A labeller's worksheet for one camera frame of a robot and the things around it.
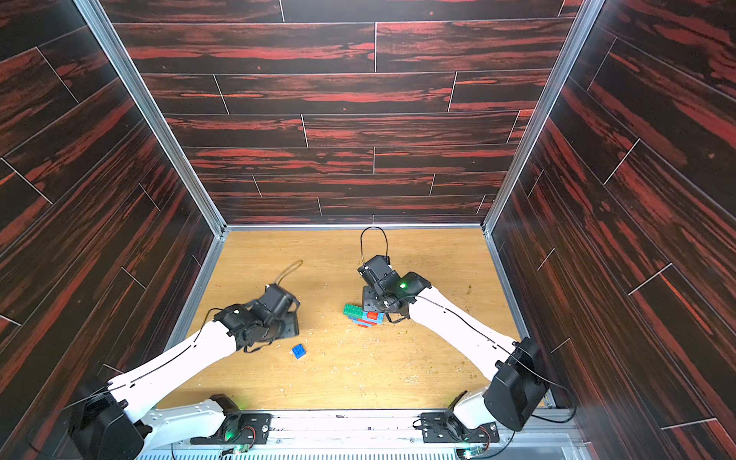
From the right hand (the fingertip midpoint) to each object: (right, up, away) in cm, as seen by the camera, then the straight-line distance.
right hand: (378, 296), depth 81 cm
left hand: (-24, -9, +1) cm, 26 cm away
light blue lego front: (+1, -8, +5) cm, 10 cm away
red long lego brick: (-4, -9, +7) cm, 12 cm away
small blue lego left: (-24, -18, +5) cm, 30 cm away
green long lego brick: (-8, -6, +7) cm, 12 cm away
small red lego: (-2, -7, +5) cm, 8 cm away
